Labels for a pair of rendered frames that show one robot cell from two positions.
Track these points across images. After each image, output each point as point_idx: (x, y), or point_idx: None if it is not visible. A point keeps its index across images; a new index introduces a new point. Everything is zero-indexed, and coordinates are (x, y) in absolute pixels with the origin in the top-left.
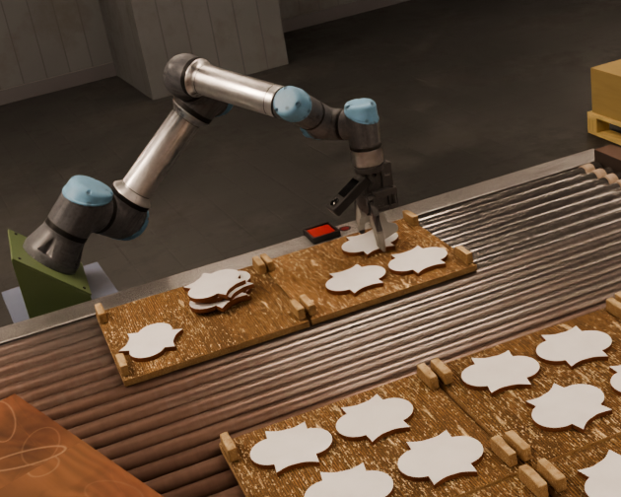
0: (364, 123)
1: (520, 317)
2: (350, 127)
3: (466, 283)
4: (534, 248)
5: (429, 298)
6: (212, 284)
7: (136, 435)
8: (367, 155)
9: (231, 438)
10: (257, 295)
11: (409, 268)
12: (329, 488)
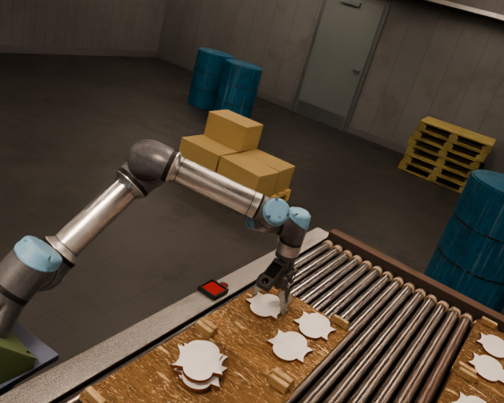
0: (305, 229)
1: (410, 379)
2: (294, 229)
3: (353, 346)
4: (358, 310)
5: (343, 361)
6: (198, 361)
7: None
8: (297, 249)
9: None
10: (225, 364)
11: (318, 335)
12: None
